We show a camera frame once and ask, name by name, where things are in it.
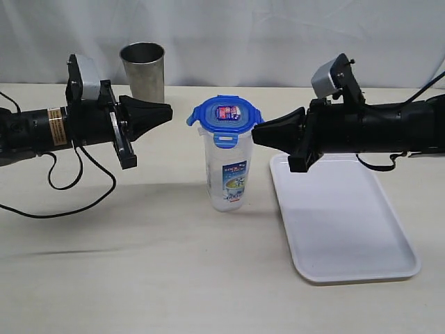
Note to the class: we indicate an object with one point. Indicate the blue plastic lid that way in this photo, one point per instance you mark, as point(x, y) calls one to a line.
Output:
point(226, 117)

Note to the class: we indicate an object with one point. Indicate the clear plastic tall container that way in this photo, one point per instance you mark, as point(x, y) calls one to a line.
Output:
point(227, 159)

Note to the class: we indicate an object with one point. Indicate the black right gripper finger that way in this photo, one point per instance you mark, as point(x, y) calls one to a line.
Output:
point(293, 120)
point(287, 140)

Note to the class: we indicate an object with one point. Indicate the stainless steel cup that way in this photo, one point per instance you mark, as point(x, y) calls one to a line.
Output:
point(144, 68)

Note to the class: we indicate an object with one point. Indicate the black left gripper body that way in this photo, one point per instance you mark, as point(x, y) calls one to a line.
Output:
point(97, 121)

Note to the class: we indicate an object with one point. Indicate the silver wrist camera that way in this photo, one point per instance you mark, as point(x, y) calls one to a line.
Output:
point(89, 77)
point(325, 81)

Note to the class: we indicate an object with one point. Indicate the white curtain backdrop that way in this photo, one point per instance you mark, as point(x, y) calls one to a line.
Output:
point(395, 44)

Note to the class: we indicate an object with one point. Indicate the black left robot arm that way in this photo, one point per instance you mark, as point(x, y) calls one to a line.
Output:
point(27, 134)

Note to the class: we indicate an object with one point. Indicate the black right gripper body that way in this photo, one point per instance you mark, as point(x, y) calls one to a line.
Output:
point(331, 123)

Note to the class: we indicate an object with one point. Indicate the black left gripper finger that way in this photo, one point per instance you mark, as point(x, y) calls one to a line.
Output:
point(138, 109)
point(138, 126)

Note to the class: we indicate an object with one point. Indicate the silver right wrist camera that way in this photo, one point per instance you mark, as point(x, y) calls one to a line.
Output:
point(325, 81)

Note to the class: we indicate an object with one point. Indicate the white plastic tray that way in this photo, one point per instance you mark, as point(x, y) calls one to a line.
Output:
point(339, 224)

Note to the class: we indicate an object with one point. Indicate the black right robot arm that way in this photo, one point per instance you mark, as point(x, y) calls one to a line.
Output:
point(410, 128)

